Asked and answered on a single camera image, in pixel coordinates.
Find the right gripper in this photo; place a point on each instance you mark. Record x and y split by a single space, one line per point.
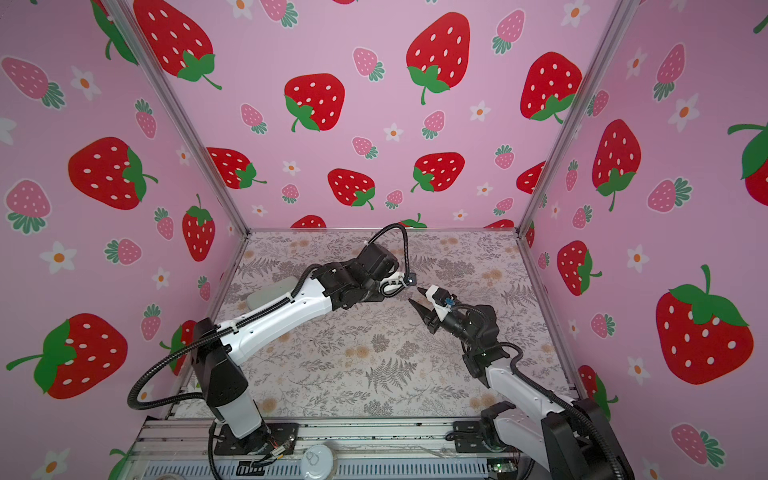
429 317

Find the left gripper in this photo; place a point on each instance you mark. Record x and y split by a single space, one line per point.
385 293

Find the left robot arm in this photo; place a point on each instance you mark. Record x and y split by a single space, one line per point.
218 351

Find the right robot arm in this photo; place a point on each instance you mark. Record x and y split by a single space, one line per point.
570 438

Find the grey-green oblong object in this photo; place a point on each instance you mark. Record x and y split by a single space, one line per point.
268 294

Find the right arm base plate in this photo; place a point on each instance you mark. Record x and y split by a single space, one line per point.
480 438

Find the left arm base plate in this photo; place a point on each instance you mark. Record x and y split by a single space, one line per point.
272 438

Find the aluminium front rail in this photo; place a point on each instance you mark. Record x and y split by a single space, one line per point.
186 438

